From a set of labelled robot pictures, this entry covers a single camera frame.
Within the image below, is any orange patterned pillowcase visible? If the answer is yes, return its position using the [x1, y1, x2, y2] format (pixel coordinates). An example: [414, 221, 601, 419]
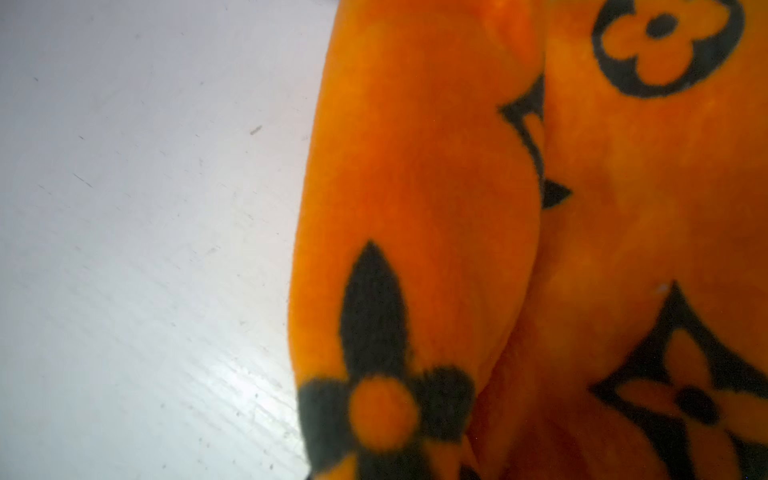
[288, 1, 767, 479]

